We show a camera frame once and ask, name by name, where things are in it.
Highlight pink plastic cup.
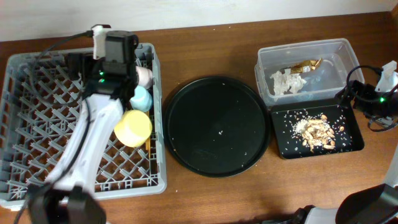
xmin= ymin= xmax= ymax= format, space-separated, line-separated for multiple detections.
xmin=136 ymin=66 xmax=153 ymax=89

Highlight blue plastic cup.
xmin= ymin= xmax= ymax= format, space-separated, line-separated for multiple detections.
xmin=129 ymin=85 xmax=153 ymax=113

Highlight yellow plastic bowl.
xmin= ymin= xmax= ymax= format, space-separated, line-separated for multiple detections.
xmin=114 ymin=110 xmax=152 ymax=147

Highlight white paper napkin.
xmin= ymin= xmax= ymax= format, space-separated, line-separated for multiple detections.
xmin=271 ymin=69 xmax=307 ymax=96

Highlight food scraps pile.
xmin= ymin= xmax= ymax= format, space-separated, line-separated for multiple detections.
xmin=292 ymin=113 xmax=346 ymax=153

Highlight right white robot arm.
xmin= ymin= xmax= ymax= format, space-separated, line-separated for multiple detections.
xmin=271 ymin=61 xmax=397 ymax=223

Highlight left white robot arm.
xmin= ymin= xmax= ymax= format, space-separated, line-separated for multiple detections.
xmin=14 ymin=30 xmax=139 ymax=223

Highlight grey plastic dishwasher rack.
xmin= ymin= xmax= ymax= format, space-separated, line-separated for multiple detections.
xmin=1 ymin=43 xmax=167 ymax=211

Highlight round black serving tray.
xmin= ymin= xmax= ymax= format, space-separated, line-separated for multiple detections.
xmin=163 ymin=77 xmax=272 ymax=178

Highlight black rectangular tray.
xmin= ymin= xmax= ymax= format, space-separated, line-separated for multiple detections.
xmin=271 ymin=99 xmax=364 ymax=159

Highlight clear plastic bin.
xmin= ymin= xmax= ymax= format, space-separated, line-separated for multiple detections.
xmin=254 ymin=39 xmax=359 ymax=107

